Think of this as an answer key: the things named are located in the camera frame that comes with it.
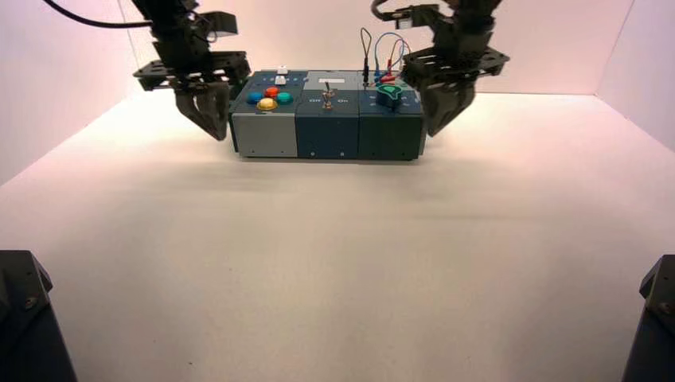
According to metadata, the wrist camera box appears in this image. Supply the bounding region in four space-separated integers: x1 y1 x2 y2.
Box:
392 4 442 30
202 10 239 43

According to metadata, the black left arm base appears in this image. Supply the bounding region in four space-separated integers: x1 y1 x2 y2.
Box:
0 249 78 382

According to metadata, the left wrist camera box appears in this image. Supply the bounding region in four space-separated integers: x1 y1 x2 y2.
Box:
202 10 239 43

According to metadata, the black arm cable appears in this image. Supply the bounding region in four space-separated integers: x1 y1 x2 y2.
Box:
41 0 155 29
369 0 396 22

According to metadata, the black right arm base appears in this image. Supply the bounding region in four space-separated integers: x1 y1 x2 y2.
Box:
622 254 675 382

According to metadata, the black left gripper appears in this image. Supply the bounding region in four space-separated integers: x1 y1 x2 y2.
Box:
132 41 252 142

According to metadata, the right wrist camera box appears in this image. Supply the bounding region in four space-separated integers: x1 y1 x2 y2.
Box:
392 4 442 30

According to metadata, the black jumper cable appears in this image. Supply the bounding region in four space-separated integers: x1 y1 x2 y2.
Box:
360 27 373 87

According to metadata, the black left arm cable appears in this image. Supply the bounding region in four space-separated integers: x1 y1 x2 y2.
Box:
41 0 155 29

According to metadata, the green and black rotary knob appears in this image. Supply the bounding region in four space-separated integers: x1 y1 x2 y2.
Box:
376 85 404 111

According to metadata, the grey and blue control box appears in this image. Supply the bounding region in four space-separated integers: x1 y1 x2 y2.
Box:
228 67 427 162

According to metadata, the red jumper cable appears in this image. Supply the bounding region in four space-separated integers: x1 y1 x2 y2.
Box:
379 37 413 85

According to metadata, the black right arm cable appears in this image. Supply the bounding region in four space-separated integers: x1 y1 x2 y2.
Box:
369 0 396 22

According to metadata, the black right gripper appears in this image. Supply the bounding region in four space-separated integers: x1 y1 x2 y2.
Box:
401 29 512 138

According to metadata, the blue jumper cable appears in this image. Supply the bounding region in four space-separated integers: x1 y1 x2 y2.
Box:
373 32 405 85

